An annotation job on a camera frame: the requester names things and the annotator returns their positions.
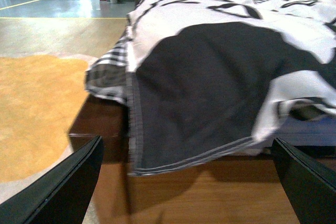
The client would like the dark wooden bed frame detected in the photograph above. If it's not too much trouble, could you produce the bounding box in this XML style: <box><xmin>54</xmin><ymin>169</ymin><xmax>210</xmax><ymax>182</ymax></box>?
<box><xmin>67</xmin><ymin>94</ymin><xmax>336</xmax><ymax>224</ymax></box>

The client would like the yellow fluffy rug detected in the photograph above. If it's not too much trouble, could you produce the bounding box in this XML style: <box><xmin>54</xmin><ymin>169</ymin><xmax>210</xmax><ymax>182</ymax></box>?
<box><xmin>1</xmin><ymin>55</ymin><xmax>88</xmax><ymax>183</ymax></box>

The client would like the black and white duvet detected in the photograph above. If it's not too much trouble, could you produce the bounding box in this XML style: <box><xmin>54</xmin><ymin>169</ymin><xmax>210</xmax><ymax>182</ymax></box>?
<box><xmin>126</xmin><ymin>0</ymin><xmax>335</xmax><ymax>176</ymax></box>

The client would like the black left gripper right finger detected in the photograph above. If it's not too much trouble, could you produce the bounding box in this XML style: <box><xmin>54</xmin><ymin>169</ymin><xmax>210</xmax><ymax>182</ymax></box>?
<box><xmin>271</xmin><ymin>138</ymin><xmax>335</xmax><ymax>223</ymax></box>

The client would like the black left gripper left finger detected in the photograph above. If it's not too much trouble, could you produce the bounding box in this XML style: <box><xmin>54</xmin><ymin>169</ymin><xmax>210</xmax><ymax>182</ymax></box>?
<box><xmin>1</xmin><ymin>136</ymin><xmax>103</xmax><ymax>223</ymax></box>

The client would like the striped bed sheet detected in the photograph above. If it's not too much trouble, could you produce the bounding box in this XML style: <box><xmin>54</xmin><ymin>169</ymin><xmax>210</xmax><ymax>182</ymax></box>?
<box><xmin>85</xmin><ymin>26</ymin><xmax>132</xmax><ymax>105</ymax></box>

